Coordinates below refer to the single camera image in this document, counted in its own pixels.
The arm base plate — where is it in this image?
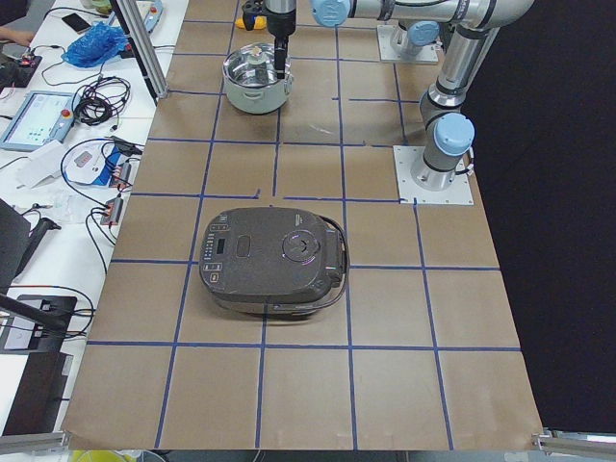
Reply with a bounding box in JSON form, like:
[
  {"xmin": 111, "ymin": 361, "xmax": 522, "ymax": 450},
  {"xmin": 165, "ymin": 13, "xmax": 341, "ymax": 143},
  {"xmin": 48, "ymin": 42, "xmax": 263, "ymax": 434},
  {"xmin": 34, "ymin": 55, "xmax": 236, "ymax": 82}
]
[
  {"xmin": 393, "ymin": 145, "xmax": 475, "ymax": 206},
  {"xmin": 376, "ymin": 21, "xmax": 439, "ymax": 64}
]

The black rice cooker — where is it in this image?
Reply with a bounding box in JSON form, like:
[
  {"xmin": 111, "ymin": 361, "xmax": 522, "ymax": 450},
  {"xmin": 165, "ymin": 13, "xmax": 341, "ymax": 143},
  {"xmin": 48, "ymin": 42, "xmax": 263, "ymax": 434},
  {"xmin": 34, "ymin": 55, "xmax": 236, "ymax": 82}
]
[{"xmin": 199, "ymin": 207, "xmax": 349, "ymax": 318}]

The teach pendant tablet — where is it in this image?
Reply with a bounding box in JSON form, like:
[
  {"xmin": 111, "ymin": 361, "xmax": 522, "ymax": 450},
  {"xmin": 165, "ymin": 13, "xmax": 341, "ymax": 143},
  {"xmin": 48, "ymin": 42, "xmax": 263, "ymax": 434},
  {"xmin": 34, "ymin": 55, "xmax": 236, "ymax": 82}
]
[{"xmin": 1, "ymin": 90, "xmax": 77, "ymax": 152}]

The blue plastic bag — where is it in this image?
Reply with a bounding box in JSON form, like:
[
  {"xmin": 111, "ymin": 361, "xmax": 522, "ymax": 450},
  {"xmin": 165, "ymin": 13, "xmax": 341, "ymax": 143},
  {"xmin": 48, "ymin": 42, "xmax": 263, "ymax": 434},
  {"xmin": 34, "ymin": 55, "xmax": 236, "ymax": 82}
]
[{"xmin": 62, "ymin": 22, "xmax": 128, "ymax": 68}]

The glass pot lid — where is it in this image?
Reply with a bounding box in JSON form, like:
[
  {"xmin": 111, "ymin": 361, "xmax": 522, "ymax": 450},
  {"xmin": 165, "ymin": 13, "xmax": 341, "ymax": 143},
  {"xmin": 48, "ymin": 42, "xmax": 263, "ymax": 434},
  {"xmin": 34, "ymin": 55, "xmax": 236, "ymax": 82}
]
[{"xmin": 222, "ymin": 42, "xmax": 293, "ymax": 90}]

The black smartphone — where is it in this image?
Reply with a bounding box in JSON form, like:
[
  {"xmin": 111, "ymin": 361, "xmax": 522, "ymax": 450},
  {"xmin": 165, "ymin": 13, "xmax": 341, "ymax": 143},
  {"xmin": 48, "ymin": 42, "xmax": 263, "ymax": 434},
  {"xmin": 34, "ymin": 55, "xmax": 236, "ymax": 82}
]
[{"xmin": 62, "ymin": 13, "xmax": 91, "ymax": 34}]

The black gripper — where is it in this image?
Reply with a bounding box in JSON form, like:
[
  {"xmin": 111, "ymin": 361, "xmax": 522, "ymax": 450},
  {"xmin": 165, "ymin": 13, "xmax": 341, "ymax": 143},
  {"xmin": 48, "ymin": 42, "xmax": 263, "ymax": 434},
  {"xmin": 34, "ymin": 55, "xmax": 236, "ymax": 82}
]
[
  {"xmin": 241, "ymin": 0, "xmax": 264, "ymax": 30},
  {"xmin": 266, "ymin": 0, "xmax": 295, "ymax": 80}
]

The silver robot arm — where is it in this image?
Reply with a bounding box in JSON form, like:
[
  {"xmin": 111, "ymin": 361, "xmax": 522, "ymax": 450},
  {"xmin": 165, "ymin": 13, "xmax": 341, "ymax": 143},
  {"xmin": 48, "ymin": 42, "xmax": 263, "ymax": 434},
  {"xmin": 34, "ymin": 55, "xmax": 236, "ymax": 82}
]
[
  {"xmin": 310, "ymin": 1, "xmax": 533, "ymax": 192},
  {"xmin": 239, "ymin": 1, "xmax": 439, "ymax": 56}
]

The white round device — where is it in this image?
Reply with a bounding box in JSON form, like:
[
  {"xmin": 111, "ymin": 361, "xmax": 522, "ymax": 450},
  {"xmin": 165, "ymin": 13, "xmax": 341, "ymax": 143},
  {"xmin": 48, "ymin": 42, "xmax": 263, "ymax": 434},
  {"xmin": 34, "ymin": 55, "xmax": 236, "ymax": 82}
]
[{"xmin": 63, "ymin": 141, "xmax": 118, "ymax": 186}]

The red usb hub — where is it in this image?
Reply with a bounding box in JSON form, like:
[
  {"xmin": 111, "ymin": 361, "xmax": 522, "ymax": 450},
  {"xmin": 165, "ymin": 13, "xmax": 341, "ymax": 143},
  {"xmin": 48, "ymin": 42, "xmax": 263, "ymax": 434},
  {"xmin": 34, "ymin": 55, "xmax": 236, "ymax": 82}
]
[
  {"xmin": 100, "ymin": 195, "xmax": 124, "ymax": 226},
  {"xmin": 109, "ymin": 161, "xmax": 133, "ymax": 191}
]

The white paper sheet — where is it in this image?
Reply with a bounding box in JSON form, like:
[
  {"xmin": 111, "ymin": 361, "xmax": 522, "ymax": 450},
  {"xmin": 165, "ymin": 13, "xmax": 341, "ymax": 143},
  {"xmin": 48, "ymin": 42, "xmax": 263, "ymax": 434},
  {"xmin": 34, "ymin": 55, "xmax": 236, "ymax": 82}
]
[{"xmin": 16, "ymin": 141, "xmax": 69, "ymax": 189}]

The pale green electric pot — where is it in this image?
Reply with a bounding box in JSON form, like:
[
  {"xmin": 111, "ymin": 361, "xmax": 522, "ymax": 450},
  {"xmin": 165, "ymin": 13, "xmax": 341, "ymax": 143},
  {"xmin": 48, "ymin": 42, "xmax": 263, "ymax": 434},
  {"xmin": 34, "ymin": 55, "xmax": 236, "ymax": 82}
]
[{"xmin": 221, "ymin": 41, "xmax": 295, "ymax": 116}]

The aluminium frame post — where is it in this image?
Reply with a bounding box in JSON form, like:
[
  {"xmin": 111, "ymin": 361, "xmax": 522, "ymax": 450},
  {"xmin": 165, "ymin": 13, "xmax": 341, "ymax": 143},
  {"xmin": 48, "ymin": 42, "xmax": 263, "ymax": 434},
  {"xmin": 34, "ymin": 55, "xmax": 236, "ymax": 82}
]
[{"xmin": 111, "ymin": 0, "xmax": 168, "ymax": 104}]

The coiled black cable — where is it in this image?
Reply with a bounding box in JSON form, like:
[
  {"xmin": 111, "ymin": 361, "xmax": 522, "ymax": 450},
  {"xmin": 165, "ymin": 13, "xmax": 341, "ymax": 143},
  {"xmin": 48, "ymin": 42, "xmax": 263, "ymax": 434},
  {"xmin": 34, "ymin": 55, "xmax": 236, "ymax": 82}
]
[{"xmin": 71, "ymin": 75, "xmax": 132, "ymax": 134}]

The yellow corn cob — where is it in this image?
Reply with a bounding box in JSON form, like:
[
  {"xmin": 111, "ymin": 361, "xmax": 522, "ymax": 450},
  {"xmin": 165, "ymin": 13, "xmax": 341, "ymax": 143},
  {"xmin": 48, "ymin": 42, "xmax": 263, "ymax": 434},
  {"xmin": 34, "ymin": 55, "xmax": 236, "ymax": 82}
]
[{"xmin": 235, "ymin": 16, "xmax": 267, "ymax": 30}]

